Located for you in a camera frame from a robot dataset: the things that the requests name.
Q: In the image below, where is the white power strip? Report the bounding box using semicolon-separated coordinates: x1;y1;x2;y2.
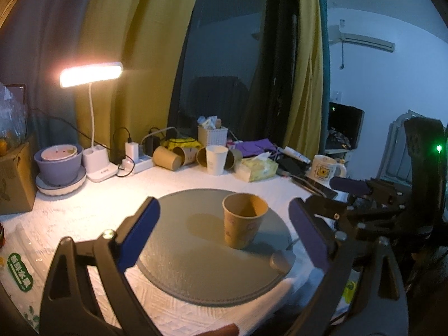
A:
117;154;157;174

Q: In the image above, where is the person's left hand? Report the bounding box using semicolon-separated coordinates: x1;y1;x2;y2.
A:
196;323;241;336

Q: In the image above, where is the purple bowl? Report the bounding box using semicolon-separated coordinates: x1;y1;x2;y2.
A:
34;143;84;187

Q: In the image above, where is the black monitor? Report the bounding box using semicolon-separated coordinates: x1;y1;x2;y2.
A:
328;102;365;150

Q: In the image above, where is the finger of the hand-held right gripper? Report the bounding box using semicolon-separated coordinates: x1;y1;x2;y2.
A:
330;177;412;206
304;196;415;240

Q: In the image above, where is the yellow patterned bag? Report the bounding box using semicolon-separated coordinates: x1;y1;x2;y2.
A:
161;137;204;151

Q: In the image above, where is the cardboard box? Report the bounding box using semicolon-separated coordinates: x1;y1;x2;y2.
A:
0;135;38;216

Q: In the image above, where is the black charger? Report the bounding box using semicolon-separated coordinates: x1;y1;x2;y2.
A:
145;136;161;157

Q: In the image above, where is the purple cloth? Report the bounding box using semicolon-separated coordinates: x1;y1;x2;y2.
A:
233;139;281;158

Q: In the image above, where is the white cartoon mug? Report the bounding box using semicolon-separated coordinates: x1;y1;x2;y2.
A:
304;154;347;185

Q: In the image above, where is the white paper cup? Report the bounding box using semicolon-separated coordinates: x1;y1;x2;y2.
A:
206;145;229;176

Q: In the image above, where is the brown paper cup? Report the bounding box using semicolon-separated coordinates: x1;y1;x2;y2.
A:
173;146;200;165
196;146;211;167
152;146;183;172
222;192;269;250
225;149;244;172

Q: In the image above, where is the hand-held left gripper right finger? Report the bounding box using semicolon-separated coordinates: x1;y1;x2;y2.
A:
289;198;410;336

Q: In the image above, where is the grey folded rack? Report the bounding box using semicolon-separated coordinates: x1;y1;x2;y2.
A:
375;109;418;187

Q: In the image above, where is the white plate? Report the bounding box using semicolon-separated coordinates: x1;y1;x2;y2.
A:
35;165;87;197

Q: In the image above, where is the round grey mat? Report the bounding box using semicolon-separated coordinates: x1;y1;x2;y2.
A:
135;189;297;307

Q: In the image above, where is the white desk lamp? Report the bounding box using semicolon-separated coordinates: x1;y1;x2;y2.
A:
59;61;124;183

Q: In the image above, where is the white woven basket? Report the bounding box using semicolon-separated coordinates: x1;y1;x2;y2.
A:
198;125;229;148

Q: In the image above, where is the wide yellow curtain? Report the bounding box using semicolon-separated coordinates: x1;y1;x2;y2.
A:
74;0;208;163

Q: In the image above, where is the clear plastic bag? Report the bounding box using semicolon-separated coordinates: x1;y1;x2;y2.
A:
0;82;29;157

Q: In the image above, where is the teal curtain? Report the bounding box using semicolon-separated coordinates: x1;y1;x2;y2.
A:
314;0;332;155

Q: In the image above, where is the white air conditioner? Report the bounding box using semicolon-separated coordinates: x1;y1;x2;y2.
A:
327;24;396;54

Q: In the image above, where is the black cable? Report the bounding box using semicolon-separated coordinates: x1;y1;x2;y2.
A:
34;108;118;164

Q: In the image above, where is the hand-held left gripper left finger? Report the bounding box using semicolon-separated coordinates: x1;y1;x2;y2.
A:
39;197;162;336

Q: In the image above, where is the white tube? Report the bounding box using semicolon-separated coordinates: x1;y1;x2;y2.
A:
283;146;312;164

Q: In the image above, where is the pink bowl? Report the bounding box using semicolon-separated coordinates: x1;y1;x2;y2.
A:
41;144;78;162

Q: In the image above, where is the green tissue pack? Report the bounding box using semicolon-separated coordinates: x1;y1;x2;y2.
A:
234;157;280;183

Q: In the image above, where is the narrow yellow curtain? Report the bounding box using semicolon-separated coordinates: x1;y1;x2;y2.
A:
283;0;325;157

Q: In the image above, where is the white cable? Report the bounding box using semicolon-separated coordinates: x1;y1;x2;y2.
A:
140;127;176;148

